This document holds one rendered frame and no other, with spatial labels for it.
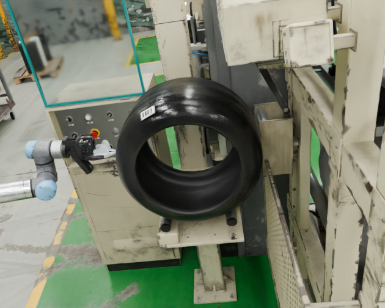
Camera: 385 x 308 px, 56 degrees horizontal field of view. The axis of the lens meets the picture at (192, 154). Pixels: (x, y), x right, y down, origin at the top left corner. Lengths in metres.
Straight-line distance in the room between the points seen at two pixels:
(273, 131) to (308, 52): 0.84
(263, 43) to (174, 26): 0.68
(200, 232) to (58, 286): 1.45
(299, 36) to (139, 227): 1.80
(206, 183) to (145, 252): 0.97
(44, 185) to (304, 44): 1.04
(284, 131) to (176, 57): 0.57
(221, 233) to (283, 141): 0.50
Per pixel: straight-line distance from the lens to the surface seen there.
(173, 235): 1.60
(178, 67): 1.60
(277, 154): 1.73
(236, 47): 0.94
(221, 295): 2.43
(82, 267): 2.89
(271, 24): 0.94
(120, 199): 2.28
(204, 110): 1.26
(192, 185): 1.73
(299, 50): 0.86
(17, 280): 3.07
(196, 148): 1.76
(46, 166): 1.60
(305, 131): 1.72
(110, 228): 2.45
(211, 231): 1.66
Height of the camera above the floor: 1.93
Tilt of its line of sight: 30 degrees down
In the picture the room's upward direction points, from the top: 9 degrees counter-clockwise
